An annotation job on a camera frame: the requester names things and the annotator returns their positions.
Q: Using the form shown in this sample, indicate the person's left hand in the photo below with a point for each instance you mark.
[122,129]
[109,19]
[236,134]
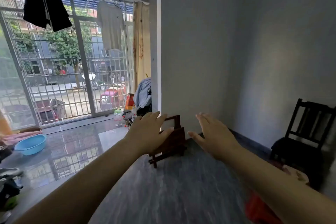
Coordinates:
[145,134]

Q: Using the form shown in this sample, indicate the person's right hand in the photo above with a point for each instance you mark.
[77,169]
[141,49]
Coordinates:
[216,139]

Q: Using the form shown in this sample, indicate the person's right thumb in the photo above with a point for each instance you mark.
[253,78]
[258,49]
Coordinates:
[194,136]

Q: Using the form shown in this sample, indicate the person's left thumb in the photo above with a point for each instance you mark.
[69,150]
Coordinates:
[167,132]

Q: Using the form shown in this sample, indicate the person's left forearm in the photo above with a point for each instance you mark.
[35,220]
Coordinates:
[86,184]

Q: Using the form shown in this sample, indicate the person's right forearm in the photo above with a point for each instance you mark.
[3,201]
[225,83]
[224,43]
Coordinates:
[283,192]

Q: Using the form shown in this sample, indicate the dark brown wooden folding stand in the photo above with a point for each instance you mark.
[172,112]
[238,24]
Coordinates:
[172,143]

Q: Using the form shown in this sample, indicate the white plastic bottle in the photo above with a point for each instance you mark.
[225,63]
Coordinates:
[134,114]

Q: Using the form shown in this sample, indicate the blue grey clothing pile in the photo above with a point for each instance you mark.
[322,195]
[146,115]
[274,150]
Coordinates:
[143,92]

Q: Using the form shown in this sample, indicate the orange bag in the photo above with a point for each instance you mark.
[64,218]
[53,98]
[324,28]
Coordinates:
[129,102]

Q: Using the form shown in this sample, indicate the clear plastic bottle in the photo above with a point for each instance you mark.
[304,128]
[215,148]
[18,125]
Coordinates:
[120,118]
[116,118]

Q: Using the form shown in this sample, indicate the beige floral curtain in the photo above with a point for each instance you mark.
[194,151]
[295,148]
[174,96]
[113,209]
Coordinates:
[141,48]

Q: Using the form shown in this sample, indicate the red plastic stool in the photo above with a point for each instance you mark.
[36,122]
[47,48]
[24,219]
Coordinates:
[259,209]

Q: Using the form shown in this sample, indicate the black cloth bundle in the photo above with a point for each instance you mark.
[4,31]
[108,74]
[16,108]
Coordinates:
[296,155]

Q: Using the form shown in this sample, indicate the metal window grille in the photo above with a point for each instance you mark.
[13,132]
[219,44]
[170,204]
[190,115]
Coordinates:
[78,69]

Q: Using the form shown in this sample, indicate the black wooden chair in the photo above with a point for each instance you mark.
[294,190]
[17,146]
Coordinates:
[311,124]

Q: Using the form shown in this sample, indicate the parked dark red car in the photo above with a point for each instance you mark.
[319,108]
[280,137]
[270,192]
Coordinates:
[49,109]

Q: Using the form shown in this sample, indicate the white t-shirt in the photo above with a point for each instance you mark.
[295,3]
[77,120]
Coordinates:
[110,27]

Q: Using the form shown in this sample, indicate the blue plastic basin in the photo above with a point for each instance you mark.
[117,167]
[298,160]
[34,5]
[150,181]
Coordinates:
[31,144]

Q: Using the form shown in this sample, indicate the pink washboard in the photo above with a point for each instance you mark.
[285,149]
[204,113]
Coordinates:
[22,136]

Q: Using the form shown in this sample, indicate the grey shoe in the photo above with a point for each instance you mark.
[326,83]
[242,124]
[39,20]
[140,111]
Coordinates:
[10,172]

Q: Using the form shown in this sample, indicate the orange cloth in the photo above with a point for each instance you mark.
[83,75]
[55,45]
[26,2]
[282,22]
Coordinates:
[4,125]

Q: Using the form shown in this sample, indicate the black and green bag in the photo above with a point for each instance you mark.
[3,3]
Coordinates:
[9,195]

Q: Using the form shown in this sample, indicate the black shorts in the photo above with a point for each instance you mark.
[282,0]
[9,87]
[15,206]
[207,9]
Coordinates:
[42,10]

